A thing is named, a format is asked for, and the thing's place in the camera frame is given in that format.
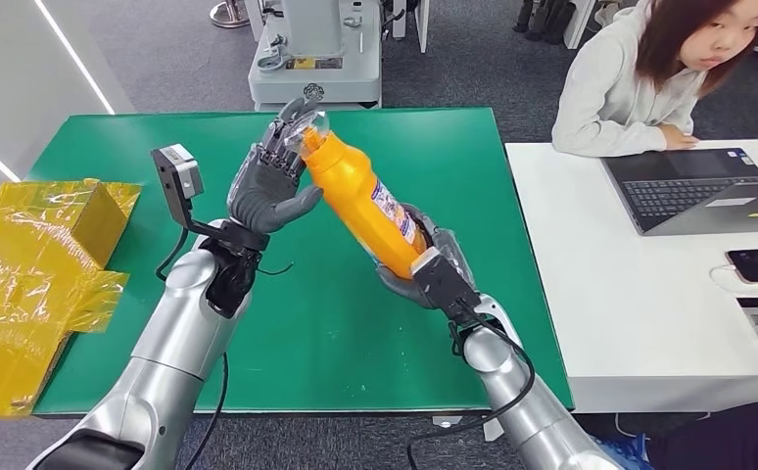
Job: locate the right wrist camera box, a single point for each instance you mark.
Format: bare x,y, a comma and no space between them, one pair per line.
444,282

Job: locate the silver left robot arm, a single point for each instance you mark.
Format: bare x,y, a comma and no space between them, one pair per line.
171,350

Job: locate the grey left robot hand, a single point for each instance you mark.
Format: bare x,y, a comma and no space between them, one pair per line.
265,194

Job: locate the white table bracket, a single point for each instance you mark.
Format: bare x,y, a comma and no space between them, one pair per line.
490,431

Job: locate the yellow taped cardboard box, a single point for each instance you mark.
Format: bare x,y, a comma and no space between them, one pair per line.
22,259

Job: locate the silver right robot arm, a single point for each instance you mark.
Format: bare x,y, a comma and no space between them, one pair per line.
535,415

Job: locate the white furniture panel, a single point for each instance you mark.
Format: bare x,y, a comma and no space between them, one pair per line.
422,23

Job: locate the person's hand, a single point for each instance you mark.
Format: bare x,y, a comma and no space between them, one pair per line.
677,138

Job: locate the black chair legs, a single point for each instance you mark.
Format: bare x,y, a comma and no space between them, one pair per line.
544,19

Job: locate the blue shoe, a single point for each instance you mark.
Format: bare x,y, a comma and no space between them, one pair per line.
632,451

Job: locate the chrome round stand base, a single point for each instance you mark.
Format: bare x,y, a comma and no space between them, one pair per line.
226,16

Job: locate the person's leg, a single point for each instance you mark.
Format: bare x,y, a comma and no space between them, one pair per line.
729,441

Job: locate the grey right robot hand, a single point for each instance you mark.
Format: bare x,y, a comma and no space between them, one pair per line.
460,256

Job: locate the dark grey laptop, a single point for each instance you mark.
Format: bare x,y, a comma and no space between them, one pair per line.
677,191

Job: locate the white machine base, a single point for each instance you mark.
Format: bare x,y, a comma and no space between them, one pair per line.
346,74

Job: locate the orange detergent bottle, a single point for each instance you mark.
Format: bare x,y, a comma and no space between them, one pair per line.
359,201

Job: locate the person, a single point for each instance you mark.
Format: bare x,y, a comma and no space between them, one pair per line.
606,97

